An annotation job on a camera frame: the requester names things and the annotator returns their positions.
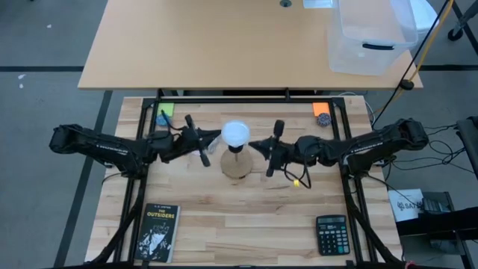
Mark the green sticky note pad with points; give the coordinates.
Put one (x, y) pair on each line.
(168, 108)

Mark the grey desk grommet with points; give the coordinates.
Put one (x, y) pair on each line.
(285, 3)

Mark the chair leg with caster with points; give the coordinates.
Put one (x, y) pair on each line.
(461, 22)

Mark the wooden base lamp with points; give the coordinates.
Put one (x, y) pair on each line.
(237, 166)

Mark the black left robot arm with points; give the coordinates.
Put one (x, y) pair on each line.
(104, 147)

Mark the black equipment box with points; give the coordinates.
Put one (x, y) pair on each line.
(440, 220)

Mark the black desk calculator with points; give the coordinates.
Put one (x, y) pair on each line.
(333, 235)

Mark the light wooden desk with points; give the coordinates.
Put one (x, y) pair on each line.
(205, 45)

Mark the white light bulb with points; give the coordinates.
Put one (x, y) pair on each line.
(236, 132)

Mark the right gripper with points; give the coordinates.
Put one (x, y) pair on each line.
(285, 153)

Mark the white paper sheet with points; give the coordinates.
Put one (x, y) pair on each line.
(317, 3)

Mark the white printed paper sign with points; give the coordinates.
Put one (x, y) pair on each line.
(405, 205)

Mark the clear plastic storage bin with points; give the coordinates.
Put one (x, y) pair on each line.
(369, 41)

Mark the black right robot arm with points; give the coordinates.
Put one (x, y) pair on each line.
(373, 145)

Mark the orange sticky note pad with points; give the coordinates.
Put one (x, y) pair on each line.
(321, 108)

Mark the black Outsiders paperback book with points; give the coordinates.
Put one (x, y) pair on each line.
(157, 231)

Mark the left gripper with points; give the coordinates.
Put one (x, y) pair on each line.
(179, 143)

